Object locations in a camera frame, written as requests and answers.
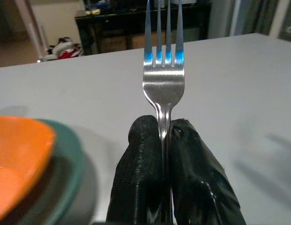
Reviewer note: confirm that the black and white clothes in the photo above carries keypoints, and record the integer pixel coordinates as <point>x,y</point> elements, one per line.
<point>63,43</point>

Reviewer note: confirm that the black cabinet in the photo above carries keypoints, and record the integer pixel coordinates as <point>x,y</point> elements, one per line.
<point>94,35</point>

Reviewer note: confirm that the orange bowl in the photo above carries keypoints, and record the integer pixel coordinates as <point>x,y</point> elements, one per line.
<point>16,152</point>

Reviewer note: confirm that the dark cardboard box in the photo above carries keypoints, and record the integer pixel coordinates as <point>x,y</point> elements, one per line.
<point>112,44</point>

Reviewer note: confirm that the red cloth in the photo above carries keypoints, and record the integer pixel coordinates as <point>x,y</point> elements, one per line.
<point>69,54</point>

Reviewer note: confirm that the teal plate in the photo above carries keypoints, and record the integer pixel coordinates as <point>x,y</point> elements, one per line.
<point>66,164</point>

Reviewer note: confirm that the silver fork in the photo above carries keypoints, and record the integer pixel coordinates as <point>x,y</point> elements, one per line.
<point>163,86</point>

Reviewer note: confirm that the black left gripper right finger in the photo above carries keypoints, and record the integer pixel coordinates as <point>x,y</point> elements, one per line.
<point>197,178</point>

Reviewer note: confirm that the white door frame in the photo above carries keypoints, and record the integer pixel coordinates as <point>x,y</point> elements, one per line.
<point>278,21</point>

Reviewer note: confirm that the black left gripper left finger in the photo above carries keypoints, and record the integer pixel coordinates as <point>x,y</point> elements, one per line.
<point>140,164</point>

